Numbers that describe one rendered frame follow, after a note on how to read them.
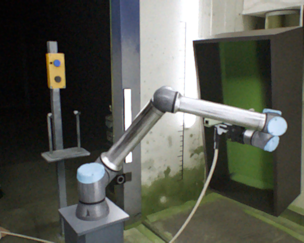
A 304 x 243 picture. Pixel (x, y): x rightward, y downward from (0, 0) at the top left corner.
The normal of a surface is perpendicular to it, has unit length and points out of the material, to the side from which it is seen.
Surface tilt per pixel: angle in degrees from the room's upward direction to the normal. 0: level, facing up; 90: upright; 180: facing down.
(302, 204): 57
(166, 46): 90
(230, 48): 102
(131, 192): 90
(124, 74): 90
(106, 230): 90
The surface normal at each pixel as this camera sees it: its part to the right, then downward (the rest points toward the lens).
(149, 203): 0.57, 0.17
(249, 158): -0.75, 0.33
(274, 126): -0.11, 0.22
